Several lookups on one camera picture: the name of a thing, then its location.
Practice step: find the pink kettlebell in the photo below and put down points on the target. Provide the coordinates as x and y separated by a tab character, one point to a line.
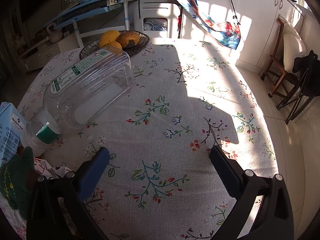
55	36

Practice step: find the white floor appliance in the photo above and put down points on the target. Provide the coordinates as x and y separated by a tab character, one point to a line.
160	8

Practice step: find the wooden chair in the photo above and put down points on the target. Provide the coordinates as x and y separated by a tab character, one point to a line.
273	55

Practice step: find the clear plastic bottle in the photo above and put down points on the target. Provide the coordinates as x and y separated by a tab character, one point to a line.
87	87

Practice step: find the blue milk carton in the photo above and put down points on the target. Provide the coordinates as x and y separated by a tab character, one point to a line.
10	130

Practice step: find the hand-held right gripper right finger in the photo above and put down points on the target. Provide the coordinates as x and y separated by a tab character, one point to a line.
225	172

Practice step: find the white cabinet row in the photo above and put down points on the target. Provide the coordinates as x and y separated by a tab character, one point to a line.
255	2

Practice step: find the white red printed wrapper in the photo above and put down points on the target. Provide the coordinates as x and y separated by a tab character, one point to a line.
53	171

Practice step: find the green knit toy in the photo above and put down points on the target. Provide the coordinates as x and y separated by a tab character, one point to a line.
15	180

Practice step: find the white pillow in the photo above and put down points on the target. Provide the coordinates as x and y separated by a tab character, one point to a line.
291	47

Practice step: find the wicker fruit basket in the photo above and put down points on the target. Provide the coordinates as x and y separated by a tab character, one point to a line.
140	47

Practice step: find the white power strip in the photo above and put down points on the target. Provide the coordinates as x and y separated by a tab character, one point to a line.
113	2

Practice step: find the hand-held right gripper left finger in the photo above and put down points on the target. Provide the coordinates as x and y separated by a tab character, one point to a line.
92	172

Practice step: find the floral tablecloth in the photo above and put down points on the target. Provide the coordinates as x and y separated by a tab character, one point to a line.
160	135

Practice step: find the white TV cabinet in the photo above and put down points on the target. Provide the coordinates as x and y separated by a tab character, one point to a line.
42	55

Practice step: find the black folding chair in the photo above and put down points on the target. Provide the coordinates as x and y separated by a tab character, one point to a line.
307	80

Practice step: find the colourful printed cloth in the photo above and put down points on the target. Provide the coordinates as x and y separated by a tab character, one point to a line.
220	33

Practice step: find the yellow mango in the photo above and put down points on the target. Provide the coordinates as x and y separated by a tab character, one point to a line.
113	46
108	38

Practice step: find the brown spotted mango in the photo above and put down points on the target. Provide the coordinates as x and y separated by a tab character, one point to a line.
128	40

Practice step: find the blue study desk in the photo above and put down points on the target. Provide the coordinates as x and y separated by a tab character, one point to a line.
82	11

